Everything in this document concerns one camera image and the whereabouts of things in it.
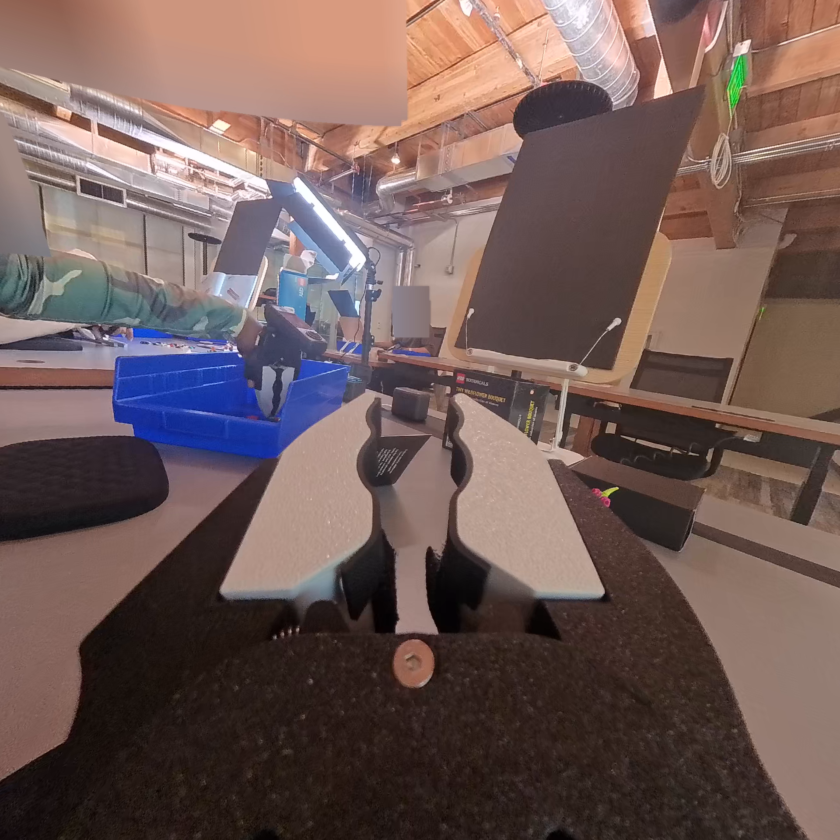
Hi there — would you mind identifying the black wrist rest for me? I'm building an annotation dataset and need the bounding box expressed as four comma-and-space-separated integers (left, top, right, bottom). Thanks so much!
0, 435, 170, 543

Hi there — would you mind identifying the black product box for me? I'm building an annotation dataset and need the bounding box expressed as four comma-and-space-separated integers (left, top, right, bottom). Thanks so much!
453, 371, 563, 442

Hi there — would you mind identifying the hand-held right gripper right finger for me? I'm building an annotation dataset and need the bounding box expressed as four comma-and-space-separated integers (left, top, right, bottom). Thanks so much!
444, 394, 607, 620

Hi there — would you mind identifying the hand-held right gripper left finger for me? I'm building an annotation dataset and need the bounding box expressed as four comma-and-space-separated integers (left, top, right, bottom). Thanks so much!
220, 394, 392, 620

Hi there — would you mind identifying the black desk lamp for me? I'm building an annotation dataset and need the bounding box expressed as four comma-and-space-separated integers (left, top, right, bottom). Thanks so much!
210, 175, 384, 388

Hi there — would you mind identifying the wooden background desk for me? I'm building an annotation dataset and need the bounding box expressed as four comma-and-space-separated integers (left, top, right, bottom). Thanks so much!
322, 344, 840, 529

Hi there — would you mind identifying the blue storage bin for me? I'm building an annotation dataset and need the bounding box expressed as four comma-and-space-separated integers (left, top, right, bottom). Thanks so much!
111, 350, 351, 460

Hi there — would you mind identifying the small black box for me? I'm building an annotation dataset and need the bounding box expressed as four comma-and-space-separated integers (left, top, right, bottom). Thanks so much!
390, 384, 433, 425

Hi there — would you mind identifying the silver ceiling air duct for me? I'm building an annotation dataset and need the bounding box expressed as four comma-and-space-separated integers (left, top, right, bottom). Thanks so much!
542, 0, 643, 109

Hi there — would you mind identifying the grey desk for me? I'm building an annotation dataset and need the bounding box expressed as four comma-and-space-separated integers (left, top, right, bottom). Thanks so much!
0, 381, 840, 840

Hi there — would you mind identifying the blue printed carton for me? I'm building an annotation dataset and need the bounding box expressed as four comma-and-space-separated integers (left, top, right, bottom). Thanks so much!
275, 267, 312, 325

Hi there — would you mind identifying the instruction booklet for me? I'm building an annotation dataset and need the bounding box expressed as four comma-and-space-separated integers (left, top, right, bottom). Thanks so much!
357, 431, 434, 490

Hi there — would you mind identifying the person's left forearm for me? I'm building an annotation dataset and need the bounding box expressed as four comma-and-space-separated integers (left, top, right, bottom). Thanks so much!
0, 250, 263, 345

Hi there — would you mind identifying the black office chair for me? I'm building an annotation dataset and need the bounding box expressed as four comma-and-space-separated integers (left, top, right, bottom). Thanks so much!
594, 350, 739, 484

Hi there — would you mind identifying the flat black box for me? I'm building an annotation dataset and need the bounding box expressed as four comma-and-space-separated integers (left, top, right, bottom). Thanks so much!
569, 453, 706, 553

